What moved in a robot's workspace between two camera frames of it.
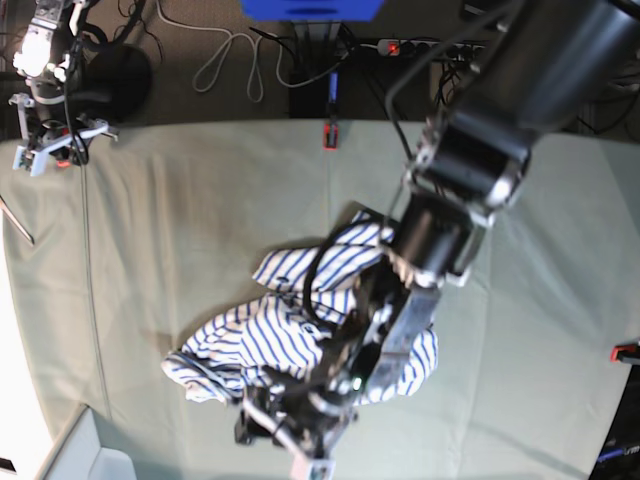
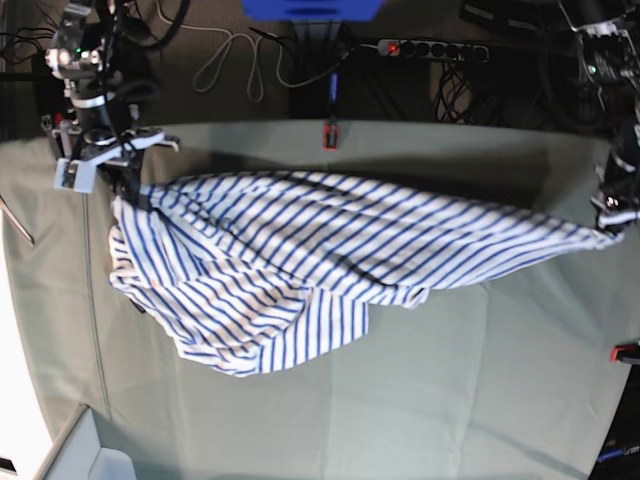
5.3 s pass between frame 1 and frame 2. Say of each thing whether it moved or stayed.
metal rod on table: stayed
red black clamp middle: stayed
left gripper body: moved
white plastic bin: stayed
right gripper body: moved
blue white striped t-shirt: moved
